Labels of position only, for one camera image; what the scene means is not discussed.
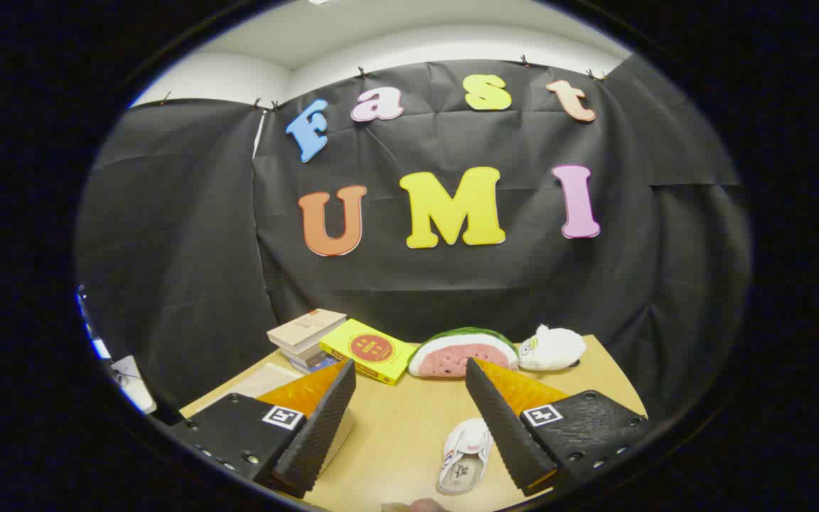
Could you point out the white plush toy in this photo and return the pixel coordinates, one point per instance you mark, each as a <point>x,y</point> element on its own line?
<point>555,348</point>

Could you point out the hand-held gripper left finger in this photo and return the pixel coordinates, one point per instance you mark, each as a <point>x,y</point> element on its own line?
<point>324,427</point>

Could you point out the white shoe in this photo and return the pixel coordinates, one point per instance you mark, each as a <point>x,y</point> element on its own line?
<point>463,455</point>

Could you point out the black backdrop cloth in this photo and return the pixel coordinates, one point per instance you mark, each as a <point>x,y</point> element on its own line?
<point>452,284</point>

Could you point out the grey book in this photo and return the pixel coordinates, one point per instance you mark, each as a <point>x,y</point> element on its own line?
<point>306,352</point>

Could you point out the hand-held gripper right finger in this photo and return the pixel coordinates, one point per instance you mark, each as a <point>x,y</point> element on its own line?
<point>505,427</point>

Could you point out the watermelon slice plush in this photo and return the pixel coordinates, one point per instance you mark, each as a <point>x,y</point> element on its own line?
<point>459,355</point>

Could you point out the blue book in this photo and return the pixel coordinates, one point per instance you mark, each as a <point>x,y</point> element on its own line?
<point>317,366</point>

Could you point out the yellow book with red circle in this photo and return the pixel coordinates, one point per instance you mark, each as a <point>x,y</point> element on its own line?
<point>370,350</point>

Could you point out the beige fabric storage box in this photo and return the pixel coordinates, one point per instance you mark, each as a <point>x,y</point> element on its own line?
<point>264,380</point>

